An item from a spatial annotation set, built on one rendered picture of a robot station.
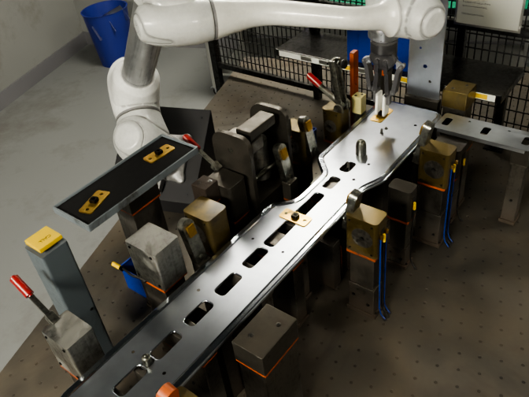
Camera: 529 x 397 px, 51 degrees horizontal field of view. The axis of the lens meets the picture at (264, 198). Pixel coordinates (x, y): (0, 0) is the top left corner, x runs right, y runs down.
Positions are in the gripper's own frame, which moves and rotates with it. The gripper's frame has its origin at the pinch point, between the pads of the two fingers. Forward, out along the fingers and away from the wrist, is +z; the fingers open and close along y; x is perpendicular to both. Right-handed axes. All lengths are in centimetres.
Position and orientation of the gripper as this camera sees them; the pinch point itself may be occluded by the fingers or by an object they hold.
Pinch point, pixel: (382, 103)
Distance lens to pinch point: 172.8
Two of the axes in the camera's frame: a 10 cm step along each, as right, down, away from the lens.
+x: 6.0, -5.4, 5.9
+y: 7.9, 3.1, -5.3
